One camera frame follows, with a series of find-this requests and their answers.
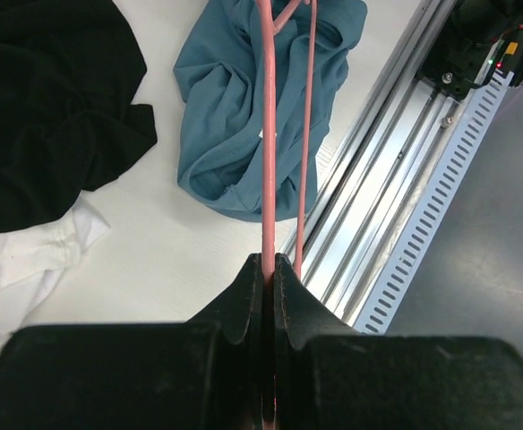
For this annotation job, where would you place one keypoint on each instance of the pink hanger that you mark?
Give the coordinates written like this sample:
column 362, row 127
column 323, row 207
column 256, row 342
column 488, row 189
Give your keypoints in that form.
column 270, row 27

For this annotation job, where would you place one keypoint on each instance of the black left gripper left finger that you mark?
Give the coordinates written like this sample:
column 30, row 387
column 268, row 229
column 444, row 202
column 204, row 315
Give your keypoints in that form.
column 198, row 374

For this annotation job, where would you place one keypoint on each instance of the perforated cable duct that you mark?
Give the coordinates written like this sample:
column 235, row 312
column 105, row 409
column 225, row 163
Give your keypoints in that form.
column 436, row 195

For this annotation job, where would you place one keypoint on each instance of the black tank top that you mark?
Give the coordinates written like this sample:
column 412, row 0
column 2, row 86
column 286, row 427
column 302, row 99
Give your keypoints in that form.
column 69, row 71

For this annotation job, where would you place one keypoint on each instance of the blue tank top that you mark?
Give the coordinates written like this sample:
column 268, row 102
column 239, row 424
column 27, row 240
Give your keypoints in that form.
column 220, row 76

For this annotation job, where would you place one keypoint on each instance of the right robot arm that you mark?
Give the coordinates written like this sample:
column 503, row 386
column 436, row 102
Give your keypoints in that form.
column 478, row 39

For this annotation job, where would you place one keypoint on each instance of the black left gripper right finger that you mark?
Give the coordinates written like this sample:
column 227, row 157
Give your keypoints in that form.
column 329, row 376

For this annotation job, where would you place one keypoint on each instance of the white printed tank top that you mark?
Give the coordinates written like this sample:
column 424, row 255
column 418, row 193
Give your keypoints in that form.
column 33, row 260

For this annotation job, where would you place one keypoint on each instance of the aluminium rail base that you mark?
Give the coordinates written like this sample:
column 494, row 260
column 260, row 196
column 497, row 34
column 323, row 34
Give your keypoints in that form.
column 357, row 256

